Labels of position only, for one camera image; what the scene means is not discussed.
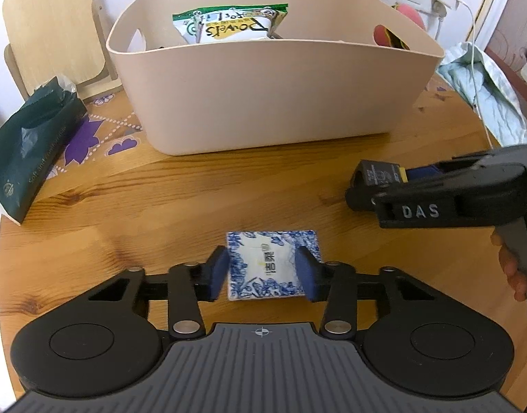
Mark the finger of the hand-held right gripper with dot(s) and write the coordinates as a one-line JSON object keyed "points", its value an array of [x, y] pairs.
{"points": [[360, 200], [423, 173]]}

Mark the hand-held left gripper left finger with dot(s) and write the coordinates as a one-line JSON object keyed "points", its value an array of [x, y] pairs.
{"points": [[218, 273]]}

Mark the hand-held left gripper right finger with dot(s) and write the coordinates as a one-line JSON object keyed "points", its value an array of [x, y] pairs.
{"points": [[306, 275]]}

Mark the small black yellow box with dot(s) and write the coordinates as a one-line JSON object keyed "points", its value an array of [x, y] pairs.
{"points": [[377, 175]]}

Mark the blue white patterned packet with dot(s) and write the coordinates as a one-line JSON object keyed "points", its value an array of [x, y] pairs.
{"points": [[268, 262]]}

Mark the beige plastic storage basket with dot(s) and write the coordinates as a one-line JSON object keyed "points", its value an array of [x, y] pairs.
{"points": [[268, 94]]}

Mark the white green snack bag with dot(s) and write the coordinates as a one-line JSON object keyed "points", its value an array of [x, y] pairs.
{"points": [[233, 28]]}

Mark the wooden desktop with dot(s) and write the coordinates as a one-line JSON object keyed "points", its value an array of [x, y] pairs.
{"points": [[203, 193]]}

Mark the person's right hand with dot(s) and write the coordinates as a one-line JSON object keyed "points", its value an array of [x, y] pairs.
{"points": [[511, 271]]}

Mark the light blue blanket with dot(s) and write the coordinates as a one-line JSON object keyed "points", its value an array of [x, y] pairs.
{"points": [[504, 112]]}

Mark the pink plush toy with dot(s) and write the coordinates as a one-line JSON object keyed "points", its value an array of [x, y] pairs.
{"points": [[412, 15]]}

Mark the pink patterned headboard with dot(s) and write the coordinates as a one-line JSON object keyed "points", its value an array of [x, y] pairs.
{"points": [[513, 26]]}

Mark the purple flower table mat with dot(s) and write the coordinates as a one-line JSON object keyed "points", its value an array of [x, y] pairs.
{"points": [[87, 137]]}

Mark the dark green tissue pack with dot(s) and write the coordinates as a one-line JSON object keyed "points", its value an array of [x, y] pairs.
{"points": [[26, 155]]}

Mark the wooden chair back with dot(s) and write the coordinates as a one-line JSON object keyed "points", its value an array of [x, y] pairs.
{"points": [[48, 21]]}

